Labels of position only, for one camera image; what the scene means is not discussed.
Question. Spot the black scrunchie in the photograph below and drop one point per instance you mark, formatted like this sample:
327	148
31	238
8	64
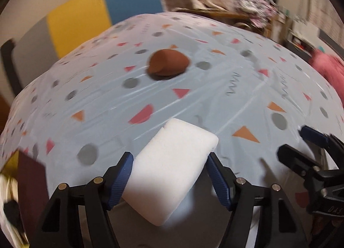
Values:
12	213

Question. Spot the pile of clothes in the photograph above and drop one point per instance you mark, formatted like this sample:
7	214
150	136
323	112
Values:
255	8

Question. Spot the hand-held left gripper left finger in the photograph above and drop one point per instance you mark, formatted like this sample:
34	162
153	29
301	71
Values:
121	180

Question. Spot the wooden side table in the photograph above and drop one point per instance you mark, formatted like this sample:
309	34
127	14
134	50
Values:
215	14

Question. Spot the white foam sponge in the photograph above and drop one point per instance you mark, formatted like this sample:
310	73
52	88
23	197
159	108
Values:
166	170

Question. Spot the gold-lined tin box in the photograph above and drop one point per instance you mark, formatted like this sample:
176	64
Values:
32	183

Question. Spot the wooden wardrobe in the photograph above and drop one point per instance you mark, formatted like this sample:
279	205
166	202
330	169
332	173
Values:
4	108

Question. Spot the patterned pale blue tablecloth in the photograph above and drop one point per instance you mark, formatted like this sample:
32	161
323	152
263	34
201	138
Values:
188	102

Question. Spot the brown makeup sponge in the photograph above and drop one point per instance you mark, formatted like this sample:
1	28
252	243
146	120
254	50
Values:
168	61

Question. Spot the white low shelf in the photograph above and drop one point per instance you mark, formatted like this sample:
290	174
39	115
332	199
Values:
301	38

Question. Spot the black rolled mat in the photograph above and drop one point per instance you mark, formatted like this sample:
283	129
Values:
9	62

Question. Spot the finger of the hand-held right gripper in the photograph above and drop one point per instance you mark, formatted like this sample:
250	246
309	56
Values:
314	135
293	158

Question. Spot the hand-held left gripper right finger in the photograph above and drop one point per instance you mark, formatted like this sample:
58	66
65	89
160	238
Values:
220	180

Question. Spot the pink fluffy cushion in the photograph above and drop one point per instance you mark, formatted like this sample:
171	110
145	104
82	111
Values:
329	67

